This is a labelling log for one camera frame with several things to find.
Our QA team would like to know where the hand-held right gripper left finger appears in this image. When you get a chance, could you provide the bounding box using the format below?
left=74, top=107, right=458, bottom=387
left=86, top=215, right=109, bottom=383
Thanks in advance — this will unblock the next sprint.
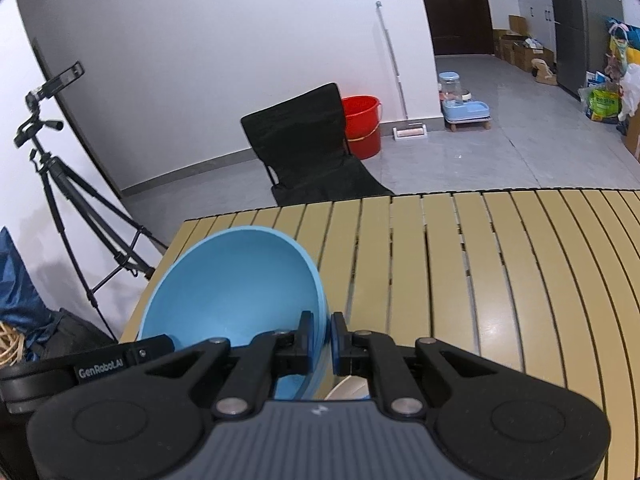
left=132, top=311, right=317, bottom=418

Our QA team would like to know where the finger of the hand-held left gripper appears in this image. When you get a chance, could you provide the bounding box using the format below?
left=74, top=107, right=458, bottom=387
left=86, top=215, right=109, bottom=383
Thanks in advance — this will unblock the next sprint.
left=125, top=335, right=176, bottom=369

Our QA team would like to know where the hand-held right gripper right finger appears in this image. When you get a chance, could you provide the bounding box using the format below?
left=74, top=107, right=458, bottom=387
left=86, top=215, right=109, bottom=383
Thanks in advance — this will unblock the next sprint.
left=330, top=311, right=506, bottom=418

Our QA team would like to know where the cream plate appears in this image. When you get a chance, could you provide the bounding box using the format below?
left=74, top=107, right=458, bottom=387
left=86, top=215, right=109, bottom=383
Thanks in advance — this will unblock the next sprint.
left=325, top=375, right=373, bottom=402

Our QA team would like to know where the large blue bowl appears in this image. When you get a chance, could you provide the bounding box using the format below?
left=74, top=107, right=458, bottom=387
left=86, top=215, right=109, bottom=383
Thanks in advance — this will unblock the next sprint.
left=137, top=226, right=330, bottom=401

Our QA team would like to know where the black bag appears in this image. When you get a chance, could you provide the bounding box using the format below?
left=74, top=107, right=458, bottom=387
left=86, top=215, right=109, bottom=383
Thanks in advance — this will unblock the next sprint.
left=25, top=308, right=118, bottom=361

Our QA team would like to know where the wicker ball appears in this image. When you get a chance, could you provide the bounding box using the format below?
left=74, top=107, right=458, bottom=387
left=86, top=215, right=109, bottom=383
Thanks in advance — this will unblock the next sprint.
left=0, top=321, right=26, bottom=367

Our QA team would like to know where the blue fabric bag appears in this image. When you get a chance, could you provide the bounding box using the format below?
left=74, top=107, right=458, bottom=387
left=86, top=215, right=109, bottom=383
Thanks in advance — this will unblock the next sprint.
left=0, top=226, right=56, bottom=351

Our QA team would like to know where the black tripod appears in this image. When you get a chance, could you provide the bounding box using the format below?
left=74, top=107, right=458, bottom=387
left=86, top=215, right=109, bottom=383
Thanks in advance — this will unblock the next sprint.
left=14, top=120, right=168, bottom=341

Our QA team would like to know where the black folding chair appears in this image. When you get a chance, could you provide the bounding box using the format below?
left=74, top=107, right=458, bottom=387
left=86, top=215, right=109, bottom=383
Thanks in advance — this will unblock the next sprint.
left=240, top=82, right=396, bottom=207

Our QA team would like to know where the red bucket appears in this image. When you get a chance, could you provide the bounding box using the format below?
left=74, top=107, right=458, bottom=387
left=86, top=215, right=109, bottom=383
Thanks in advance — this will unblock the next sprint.
left=341, top=95, right=382, bottom=160

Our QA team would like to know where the white flat mop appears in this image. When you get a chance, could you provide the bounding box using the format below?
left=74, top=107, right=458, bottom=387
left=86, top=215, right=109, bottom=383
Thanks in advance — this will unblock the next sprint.
left=375, top=1, right=429, bottom=142

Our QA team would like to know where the blue pet feeder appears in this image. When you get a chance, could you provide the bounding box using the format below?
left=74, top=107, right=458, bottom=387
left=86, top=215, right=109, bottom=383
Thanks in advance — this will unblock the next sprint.
left=438, top=71, right=493, bottom=133

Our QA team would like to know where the small open cardboard box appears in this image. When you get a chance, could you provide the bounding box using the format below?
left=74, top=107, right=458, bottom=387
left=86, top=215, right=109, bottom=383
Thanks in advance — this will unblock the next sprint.
left=500, top=35, right=528, bottom=63

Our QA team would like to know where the small tan object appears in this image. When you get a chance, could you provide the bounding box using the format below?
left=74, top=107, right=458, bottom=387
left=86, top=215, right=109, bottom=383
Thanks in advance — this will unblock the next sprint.
left=531, top=58, right=558, bottom=85

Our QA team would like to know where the cardboard box with items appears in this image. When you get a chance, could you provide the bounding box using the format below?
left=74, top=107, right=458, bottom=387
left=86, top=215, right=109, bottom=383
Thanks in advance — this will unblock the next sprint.
left=517, top=40, right=556, bottom=73

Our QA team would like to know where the dark brown door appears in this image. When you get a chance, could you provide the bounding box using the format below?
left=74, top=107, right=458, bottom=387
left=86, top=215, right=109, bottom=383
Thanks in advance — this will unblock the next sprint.
left=414, top=0, right=496, bottom=56

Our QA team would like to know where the green pet food bag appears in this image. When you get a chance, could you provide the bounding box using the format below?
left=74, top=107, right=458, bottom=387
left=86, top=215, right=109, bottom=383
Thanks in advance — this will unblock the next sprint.
left=587, top=85, right=622, bottom=123

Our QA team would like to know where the large cardboard box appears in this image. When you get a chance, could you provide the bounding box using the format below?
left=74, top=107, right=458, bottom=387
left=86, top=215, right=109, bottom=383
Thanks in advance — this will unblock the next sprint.
left=622, top=110, right=640, bottom=161

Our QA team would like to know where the white cabinet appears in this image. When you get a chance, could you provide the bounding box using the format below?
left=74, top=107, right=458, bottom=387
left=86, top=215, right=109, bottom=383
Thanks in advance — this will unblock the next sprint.
left=512, top=0, right=558, bottom=53

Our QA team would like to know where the white plastic bag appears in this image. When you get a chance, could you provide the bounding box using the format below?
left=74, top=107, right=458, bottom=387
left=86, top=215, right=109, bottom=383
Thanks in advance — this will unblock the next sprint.
left=619, top=64, right=640, bottom=116

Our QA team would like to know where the grey refrigerator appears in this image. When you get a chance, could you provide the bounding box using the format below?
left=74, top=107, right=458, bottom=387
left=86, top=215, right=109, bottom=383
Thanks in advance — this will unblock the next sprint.
left=545, top=0, right=626, bottom=96

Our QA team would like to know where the blue gift bag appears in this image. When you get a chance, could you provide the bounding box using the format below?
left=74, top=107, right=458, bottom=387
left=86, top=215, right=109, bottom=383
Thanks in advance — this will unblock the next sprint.
left=606, top=17, right=640, bottom=51

